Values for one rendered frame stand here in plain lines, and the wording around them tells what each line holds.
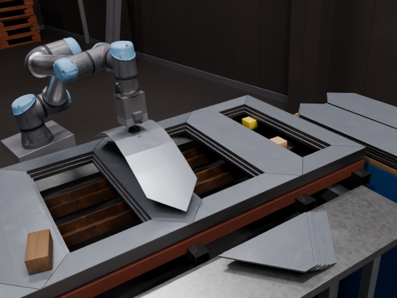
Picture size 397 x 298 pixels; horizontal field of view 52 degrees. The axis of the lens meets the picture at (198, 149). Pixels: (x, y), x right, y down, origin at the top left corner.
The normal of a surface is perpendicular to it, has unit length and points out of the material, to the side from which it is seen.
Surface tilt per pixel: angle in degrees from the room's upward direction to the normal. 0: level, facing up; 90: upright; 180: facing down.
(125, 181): 0
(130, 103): 90
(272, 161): 0
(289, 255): 0
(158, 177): 30
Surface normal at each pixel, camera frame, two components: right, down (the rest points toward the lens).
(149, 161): 0.18, -0.62
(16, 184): -0.07, -0.88
